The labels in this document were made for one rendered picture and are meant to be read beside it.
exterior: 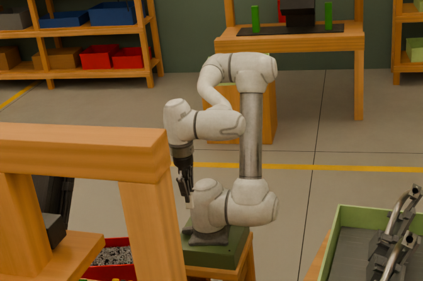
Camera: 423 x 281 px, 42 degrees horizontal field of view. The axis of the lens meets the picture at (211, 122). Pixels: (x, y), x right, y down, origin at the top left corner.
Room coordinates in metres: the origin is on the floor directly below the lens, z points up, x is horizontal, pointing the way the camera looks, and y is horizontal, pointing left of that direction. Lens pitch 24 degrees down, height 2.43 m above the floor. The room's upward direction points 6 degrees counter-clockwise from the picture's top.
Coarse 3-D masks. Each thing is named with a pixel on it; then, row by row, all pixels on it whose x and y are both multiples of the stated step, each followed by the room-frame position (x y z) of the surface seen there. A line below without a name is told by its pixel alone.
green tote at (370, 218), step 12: (336, 216) 2.09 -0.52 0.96; (348, 216) 2.16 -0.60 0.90; (360, 216) 2.14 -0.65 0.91; (372, 216) 2.12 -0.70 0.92; (384, 216) 2.10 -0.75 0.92; (420, 216) 2.04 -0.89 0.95; (336, 228) 2.06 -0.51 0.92; (372, 228) 2.12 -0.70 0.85; (384, 228) 2.10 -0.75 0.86; (420, 228) 2.04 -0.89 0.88; (336, 240) 2.06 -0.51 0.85; (324, 264) 1.77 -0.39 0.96; (324, 276) 1.76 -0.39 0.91
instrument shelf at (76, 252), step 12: (72, 240) 1.29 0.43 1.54; (84, 240) 1.29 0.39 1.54; (96, 240) 1.28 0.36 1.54; (60, 252) 1.24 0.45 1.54; (72, 252) 1.24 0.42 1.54; (84, 252) 1.23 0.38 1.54; (96, 252) 1.26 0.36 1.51; (48, 264) 1.19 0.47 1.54; (60, 264) 1.19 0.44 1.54; (72, 264) 1.18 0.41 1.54; (84, 264) 1.20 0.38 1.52; (0, 276) 1.17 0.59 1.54; (12, 276) 1.16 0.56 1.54; (48, 276) 1.14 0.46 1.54; (60, 276) 1.14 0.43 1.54; (72, 276) 1.14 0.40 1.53
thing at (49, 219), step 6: (42, 216) 1.29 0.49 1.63; (48, 216) 1.29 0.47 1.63; (54, 216) 1.28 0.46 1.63; (60, 216) 1.28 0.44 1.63; (48, 222) 1.26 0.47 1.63; (54, 222) 1.26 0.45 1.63; (60, 222) 1.28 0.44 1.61; (48, 228) 1.23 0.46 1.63; (54, 228) 1.25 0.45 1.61; (60, 228) 1.27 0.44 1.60; (48, 234) 1.23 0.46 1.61; (54, 234) 1.24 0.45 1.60; (60, 234) 1.27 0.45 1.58; (66, 234) 1.29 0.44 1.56; (54, 240) 1.24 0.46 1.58; (60, 240) 1.26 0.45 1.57; (54, 246) 1.23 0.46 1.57
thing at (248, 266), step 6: (252, 246) 2.19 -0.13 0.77; (252, 252) 2.19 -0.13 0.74; (246, 258) 2.13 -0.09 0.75; (252, 258) 2.18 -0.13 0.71; (246, 264) 2.12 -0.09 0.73; (252, 264) 2.17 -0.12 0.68; (246, 270) 2.11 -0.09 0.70; (252, 270) 2.16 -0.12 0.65; (186, 276) 1.99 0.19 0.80; (240, 276) 1.96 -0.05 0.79; (246, 276) 2.14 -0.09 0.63; (252, 276) 2.15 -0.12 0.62
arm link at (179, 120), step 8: (168, 104) 1.78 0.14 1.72; (176, 104) 1.77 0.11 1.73; (184, 104) 1.78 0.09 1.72; (168, 112) 1.76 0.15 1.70; (176, 112) 1.75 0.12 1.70; (184, 112) 1.76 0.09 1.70; (192, 112) 1.77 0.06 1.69; (168, 120) 1.76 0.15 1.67; (176, 120) 1.75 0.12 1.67; (184, 120) 1.74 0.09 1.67; (192, 120) 1.74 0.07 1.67; (168, 128) 1.76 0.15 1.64; (176, 128) 1.74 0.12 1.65; (184, 128) 1.74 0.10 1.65; (192, 128) 1.73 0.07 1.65; (168, 136) 1.76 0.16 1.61; (176, 136) 1.75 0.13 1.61; (184, 136) 1.74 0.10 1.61; (192, 136) 1.74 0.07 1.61; (176, 144) 1.76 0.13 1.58
